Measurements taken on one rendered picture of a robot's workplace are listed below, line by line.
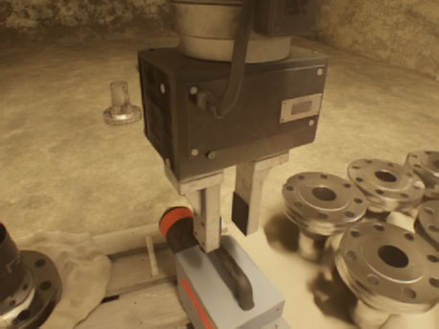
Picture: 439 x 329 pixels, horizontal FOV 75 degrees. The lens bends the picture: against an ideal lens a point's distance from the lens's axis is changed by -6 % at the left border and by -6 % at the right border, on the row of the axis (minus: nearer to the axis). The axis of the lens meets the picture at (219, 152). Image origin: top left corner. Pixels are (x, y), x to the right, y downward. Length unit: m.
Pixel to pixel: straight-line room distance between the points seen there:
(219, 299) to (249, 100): 0.39
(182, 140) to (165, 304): 0.55
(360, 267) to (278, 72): 0.55
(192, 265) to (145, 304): 0.21
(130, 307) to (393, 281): 0.61
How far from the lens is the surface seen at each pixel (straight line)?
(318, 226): 0.90
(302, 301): 1.00
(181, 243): 0.74
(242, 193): 0.52
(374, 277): 0.80
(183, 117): 0.32
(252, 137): 0.38
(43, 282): 0.87
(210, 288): 0.62
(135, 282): 0.86
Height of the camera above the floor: 0.82
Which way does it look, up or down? 30 degrees down
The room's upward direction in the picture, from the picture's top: 1 degrees clockwise
